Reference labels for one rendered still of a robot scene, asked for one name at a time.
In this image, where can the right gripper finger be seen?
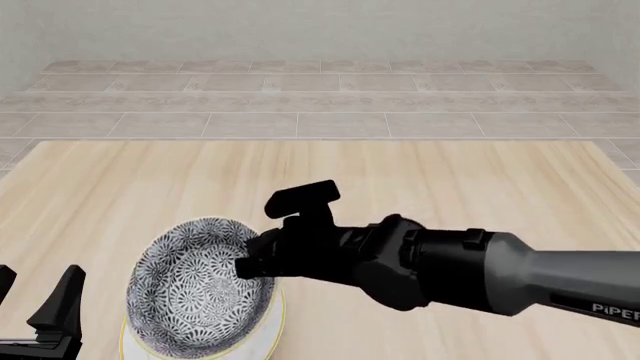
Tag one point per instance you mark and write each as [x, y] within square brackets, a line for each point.
[248, 269]

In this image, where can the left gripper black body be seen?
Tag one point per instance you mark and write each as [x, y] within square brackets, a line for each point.
[35, 349]

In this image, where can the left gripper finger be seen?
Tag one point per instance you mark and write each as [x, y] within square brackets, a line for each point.
[60, 303]
[6, 279]

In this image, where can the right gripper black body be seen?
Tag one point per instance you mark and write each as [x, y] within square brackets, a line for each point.
[295, 251]

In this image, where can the black-and-white patterned bowl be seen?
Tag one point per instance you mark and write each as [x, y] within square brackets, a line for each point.
[195, 277]

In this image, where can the silver-grey right robot arm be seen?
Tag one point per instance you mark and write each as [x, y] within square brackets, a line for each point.
[505, 266]

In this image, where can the small black plate on stalk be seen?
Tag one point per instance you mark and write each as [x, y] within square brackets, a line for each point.
[302, 195]

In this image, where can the white plate with yellow rim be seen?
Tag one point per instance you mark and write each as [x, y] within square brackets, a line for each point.
[131, 343]

